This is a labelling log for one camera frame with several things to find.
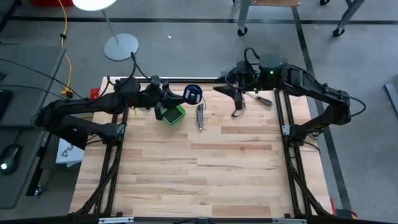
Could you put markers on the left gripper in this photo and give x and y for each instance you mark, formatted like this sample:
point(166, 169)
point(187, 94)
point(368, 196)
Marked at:
point(155, 98)

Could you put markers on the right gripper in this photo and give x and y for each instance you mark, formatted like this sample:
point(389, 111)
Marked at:
point(250, 83)

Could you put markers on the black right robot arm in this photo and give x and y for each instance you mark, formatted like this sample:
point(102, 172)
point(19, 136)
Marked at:
point(311, 84)

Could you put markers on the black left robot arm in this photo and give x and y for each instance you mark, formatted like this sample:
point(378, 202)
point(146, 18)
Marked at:
point(93, 105)

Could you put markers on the black eyeglasses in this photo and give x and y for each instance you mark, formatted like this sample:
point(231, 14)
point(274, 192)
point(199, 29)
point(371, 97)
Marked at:
point(237, 112)

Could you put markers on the green square container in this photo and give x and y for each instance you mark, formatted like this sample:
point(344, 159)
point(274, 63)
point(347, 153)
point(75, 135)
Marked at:
point(175, 116)

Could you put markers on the yellow label tag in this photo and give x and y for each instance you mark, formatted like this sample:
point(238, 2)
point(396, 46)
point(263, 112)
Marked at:
point(134, 111)

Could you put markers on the white floor lamp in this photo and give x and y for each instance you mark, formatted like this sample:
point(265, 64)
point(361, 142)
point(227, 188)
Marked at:
point(121, 46)

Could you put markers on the wooden top rolling table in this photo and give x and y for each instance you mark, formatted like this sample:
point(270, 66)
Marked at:
point(243, 15)

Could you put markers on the white printed bag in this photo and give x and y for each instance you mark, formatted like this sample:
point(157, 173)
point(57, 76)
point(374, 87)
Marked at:
point(70, 154)

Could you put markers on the grey desk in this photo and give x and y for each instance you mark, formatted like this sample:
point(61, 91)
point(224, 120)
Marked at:
point(28, 77)

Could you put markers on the grey rolling cart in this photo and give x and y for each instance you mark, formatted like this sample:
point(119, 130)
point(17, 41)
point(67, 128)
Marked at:
point(349, 15)

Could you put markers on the red floor bin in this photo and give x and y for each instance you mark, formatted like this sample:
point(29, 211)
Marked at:
point(46, 2)

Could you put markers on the black computer mouse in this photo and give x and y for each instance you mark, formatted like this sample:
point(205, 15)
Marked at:
point(11, 157)

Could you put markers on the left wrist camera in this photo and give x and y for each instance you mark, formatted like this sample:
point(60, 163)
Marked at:
point(156, 83)

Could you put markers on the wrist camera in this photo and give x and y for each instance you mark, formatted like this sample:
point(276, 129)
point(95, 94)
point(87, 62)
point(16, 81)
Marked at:
point(156, 83)
point(242, 68)

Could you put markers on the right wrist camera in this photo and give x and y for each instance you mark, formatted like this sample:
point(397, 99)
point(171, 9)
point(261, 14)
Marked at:
point(242, 68)

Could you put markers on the black aluminium rig frame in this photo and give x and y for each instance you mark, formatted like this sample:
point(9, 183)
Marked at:
point(174, 221)

